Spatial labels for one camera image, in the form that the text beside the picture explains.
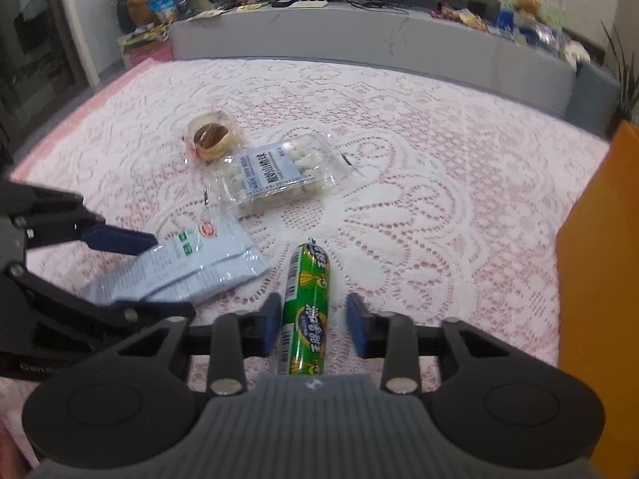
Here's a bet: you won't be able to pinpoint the long grey tv bench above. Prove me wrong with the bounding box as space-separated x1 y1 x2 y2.
170 3 575 116

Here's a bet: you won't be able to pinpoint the grey trash bin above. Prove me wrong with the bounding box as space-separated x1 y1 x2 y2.
566 63 621 137

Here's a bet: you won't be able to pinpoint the teddy bear gift box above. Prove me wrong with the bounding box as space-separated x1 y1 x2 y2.
497 0 566 35

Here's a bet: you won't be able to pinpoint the orange cardboard box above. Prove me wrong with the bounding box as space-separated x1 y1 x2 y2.
556 122 638 478

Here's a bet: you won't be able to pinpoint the white blue snack packet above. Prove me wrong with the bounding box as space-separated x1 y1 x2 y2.
81 212 269 306

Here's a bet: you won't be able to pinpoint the clear pack white candies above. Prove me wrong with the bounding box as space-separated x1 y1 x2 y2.
204 132 365 218

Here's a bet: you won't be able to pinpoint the small wrapped brown pastry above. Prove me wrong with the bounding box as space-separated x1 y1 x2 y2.
183 109 247 164

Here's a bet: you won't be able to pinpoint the potted green plant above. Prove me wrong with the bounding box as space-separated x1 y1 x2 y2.
602 25 638 140

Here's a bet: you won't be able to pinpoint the green sausage stick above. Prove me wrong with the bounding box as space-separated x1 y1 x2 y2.
278 239 330 375

